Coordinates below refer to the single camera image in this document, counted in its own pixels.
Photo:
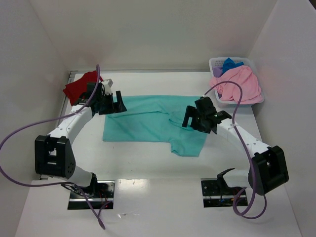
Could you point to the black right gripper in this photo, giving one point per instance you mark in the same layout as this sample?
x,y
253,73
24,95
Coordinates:
x,y
196,121

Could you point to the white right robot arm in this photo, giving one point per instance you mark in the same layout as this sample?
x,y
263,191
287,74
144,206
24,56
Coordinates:
x,y
267,165

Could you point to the blue t shirt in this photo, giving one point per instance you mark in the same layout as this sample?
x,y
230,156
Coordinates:
x,y
230,64

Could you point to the red folded t shirt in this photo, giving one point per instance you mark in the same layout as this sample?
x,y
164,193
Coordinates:
x,y
75,89

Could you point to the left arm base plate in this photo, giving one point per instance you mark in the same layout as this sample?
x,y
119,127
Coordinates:
x,y
103,197

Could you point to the purple t shirt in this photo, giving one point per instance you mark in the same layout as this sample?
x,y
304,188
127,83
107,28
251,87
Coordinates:
x,y
217,71

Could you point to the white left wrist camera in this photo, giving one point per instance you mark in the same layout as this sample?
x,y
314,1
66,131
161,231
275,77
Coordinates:
x,y
107,84

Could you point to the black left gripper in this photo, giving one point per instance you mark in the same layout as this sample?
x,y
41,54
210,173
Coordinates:
x,y
108,104

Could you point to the teal t shirt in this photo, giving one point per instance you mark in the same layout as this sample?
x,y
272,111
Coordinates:
x,y
155,118

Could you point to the white plastic laundry basket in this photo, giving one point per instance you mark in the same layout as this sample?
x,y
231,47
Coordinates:
x,y
218,62

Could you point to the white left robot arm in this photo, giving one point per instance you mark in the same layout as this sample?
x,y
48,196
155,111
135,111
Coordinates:
x,y
81,113

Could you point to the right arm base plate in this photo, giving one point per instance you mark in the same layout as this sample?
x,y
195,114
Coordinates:
x,y
214,196

